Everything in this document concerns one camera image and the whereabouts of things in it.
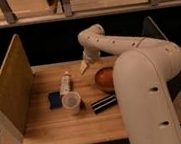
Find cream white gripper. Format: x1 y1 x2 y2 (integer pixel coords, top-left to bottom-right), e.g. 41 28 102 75
79 50 101 75

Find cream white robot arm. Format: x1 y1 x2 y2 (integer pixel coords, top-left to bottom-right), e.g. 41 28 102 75
78 24 181 144

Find clear plastic bottle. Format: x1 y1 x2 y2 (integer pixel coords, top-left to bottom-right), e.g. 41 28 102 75
59 72 72 96

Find clear plastic cup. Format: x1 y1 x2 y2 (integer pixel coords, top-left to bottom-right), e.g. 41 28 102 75
62 91 82 115

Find black white striped box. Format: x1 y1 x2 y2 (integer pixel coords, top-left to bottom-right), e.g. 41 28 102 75
91 95 118 114

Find right dark side panel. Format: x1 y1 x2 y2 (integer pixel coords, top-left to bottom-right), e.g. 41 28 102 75
139 10 181 104

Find left wooden side panel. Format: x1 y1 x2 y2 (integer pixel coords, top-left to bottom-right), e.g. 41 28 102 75
0 34 33 138

